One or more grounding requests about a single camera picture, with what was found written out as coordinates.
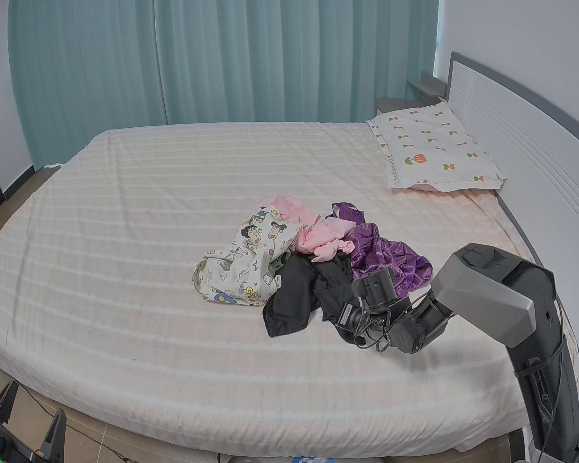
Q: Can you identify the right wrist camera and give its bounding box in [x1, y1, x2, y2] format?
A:
[337, 301, 363, 332]

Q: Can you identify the white printed pillow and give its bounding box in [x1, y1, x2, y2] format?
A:
[366, 98, 508, 193]

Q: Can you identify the pink garment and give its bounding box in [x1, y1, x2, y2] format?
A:
[256, 195, 355, 262]

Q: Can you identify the black T-shirt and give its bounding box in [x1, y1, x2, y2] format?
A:
[262, 251, 367, 347]

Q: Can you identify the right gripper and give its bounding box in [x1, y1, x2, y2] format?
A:
[351, 308, 394, 343]

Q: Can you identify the blue-green curtain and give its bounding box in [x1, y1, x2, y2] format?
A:
[9, 0, 167, 172]
[153, 0, 442, 125]

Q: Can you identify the purple garment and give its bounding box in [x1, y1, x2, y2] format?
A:
[330, 202, 435, 293]

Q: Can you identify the bed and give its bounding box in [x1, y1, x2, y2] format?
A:
[0, 51, 579, 454]

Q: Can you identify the black cable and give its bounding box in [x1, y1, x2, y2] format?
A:
[26, 393, 114, 458]

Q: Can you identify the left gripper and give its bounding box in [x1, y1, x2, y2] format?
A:
[0, 379, 67, 463]

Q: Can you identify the white printed garment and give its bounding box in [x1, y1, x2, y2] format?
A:
[192, 205, 302, 307]

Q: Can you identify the grey bedside table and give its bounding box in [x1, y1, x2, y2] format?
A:
[375, 70, 448, 114]

